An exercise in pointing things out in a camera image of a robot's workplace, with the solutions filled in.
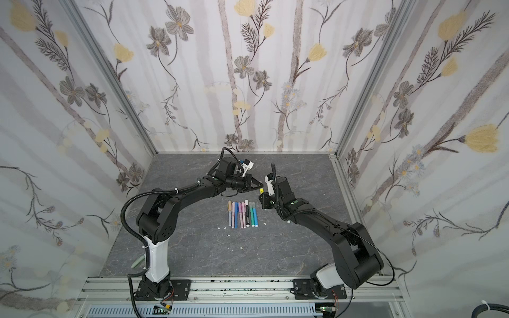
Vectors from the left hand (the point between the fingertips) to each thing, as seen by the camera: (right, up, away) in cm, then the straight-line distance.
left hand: (260, 181), depth 87 cm
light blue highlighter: (-3, -16, +8) cm, 18 cm away
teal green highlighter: (-4, -17, +6) cm, 18 cm away
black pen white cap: (-6, -16, +8) cm, 19 cm away
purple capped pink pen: (-10, -15, +9) cm, 20 cm away
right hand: (-1, -5, -1) cm, 5 cm away
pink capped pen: (-8, -13, +9) cm, 18 cm away
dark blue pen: (-11, -16, +7) cm, 21 cm away
